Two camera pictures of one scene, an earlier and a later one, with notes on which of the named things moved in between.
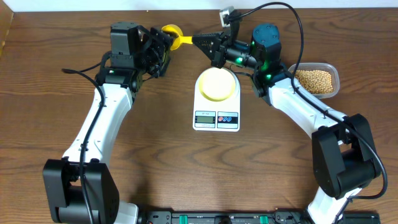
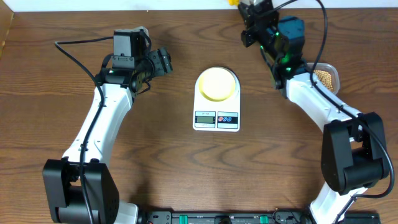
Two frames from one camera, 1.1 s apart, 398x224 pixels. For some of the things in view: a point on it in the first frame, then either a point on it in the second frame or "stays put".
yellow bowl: x=217 y=84 stays put
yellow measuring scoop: x=181 y=38 -> x=234 y=3
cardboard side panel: x=6 y=17 stays put
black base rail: x=246 y=217 stays put
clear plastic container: x=319 y=79 stays put
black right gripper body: x=219 y=60 -> x=249 y=37
